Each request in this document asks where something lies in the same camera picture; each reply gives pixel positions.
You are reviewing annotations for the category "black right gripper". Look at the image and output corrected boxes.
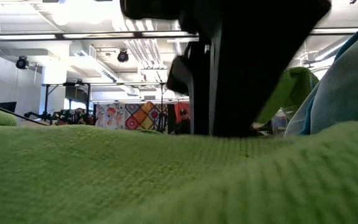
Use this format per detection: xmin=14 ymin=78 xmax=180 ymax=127
xmin=178 ymin=0 xmax=333 ymax=138

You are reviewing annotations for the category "light blue microfiber towel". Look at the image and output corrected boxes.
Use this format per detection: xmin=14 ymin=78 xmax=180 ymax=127
xmin=283 ymin=17 xmax=358 ymax=137

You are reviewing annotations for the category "colourful patchwork quilt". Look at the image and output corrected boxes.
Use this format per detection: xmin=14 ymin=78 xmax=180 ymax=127
xmin=124 ymin=100 xmax=169 ymax=131

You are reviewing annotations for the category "floral hanging cloth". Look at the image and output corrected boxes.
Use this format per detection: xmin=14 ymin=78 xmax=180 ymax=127
xmin=94 ymin=102 xmax=127 ymax=129

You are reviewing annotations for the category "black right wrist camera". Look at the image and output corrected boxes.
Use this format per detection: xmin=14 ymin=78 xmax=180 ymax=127
xmin=165 ymin=46 xmax=195 ymax=96

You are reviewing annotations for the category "black ceiling camera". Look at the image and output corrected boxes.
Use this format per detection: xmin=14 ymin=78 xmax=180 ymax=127
xmin=116 ymin=49 xmax=130 ymax=63
xmin=15 ymin=55 xmax=30 ymax=70

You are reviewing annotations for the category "black aluminium rig frame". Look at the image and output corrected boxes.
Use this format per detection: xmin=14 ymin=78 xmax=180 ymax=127
xmin=0 ymin=27 xmax=358 ymax=127

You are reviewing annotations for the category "person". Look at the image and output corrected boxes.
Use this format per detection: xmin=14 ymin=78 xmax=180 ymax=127
xmin=175 ymin=108 xmax=192 ymax=135
xmin=74 ymin=107 xmax=88 ymax=124

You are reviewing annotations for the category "dark wall monitor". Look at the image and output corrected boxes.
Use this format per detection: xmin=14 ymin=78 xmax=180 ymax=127
xmin=0 ymin=101 xmax=17 ymax=114

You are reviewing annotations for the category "black background rig frame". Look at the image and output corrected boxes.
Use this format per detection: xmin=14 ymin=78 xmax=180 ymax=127
xmin=40 ymin=80 xmax=170 ymax=134

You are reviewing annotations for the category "orange hanging cloth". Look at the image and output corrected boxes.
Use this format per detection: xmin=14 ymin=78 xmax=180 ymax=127
xmin=174 ymin=101 xmax=191 ymax=124

